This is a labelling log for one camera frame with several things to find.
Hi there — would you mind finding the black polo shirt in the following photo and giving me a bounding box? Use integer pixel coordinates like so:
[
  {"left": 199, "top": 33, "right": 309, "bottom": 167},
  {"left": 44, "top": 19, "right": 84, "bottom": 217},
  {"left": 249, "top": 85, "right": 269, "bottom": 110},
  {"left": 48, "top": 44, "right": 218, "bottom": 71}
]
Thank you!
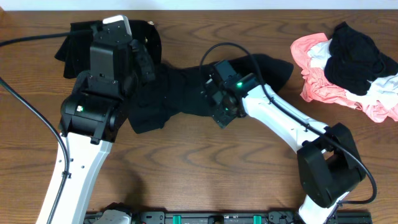
[{"left": 128, "top": 54, "right": 294, "bottom": 134}]

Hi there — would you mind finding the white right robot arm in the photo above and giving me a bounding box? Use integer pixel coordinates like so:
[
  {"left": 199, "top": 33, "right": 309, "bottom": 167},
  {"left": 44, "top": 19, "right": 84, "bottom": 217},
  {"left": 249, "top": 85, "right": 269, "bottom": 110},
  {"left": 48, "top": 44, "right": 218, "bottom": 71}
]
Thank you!
[{"left": 205, "top": 60, "right": 365, "bottom": 223}]

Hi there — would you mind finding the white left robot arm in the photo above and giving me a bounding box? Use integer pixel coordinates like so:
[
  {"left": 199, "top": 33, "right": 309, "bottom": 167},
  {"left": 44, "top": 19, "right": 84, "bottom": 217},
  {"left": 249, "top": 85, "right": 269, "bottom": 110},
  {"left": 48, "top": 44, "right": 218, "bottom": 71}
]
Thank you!
[{"left": 37, "top": 21, "right": 162, "bottom": 223}]

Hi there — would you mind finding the coral pink garment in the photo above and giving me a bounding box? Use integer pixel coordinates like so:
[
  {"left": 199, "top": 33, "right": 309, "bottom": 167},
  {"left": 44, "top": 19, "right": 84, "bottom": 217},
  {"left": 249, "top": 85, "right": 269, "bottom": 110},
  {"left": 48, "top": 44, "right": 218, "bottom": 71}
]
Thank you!
[{"left": 290, "top": 33, "right": 397, "bottom": 123}]

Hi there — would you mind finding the black crumpled garment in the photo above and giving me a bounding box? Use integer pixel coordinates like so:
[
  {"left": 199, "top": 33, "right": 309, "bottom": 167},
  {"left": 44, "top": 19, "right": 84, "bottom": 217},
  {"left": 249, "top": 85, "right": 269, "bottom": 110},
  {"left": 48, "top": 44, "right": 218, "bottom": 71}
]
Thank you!
[{"left": 324, "top": 22, "right": 397, "bottom": 96}]

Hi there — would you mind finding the black velvet buttoned garment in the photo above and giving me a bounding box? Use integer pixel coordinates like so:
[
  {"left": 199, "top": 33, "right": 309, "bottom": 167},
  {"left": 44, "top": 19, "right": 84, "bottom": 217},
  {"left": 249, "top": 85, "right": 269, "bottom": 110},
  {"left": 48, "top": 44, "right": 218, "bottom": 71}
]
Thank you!
[{"left": 55, "top": 20, "right": 162, "bottom": 79}]

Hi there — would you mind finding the white garment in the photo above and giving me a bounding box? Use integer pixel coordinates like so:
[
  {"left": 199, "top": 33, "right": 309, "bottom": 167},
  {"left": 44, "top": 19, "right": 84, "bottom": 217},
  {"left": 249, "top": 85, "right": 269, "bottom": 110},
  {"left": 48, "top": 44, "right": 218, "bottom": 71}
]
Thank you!
[{"left": 307, "top": 39, "right": 397, "bottom": 110}]

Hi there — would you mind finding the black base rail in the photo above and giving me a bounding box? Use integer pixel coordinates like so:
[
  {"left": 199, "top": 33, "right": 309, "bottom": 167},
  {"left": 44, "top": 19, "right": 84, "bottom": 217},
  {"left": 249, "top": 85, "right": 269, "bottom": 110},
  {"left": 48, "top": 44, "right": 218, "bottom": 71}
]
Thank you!
[{"left": 83, "top": 202, "right": 373, "bottom": 224}]

